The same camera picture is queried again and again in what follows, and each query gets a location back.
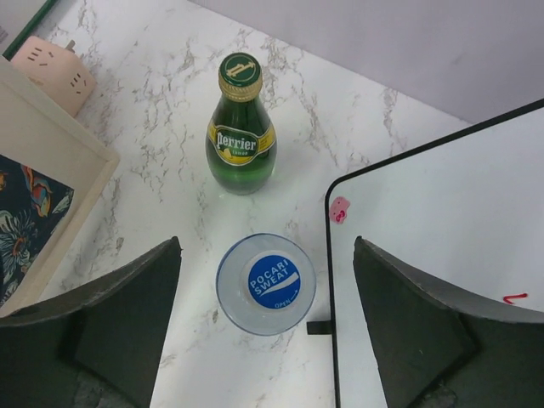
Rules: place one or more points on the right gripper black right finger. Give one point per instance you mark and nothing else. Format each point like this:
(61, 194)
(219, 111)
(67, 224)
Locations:
(438, 345)

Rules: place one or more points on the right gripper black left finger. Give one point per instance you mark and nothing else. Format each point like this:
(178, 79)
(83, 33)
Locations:
(98, 345)

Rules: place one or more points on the blue-capped water bottle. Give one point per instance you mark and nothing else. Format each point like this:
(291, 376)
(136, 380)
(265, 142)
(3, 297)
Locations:
(265, 284)

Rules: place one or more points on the green Perrier glass bottle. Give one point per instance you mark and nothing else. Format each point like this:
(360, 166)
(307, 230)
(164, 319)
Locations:
(241, 144)

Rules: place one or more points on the beige canvas tote bag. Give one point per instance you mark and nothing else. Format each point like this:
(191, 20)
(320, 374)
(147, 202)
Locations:
(52, 172)

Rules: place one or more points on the pink whiteboard magnet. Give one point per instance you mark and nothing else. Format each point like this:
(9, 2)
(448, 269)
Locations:
(338, 210)

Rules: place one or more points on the pink power adapter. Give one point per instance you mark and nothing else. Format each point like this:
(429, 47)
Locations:
(57, 71)

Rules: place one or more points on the white whiteboard black frame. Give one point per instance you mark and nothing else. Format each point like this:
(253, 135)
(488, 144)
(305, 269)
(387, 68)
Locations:
(466, 208)

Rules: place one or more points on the green ring binder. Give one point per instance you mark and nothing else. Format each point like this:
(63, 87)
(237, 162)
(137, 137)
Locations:
(18, 19)

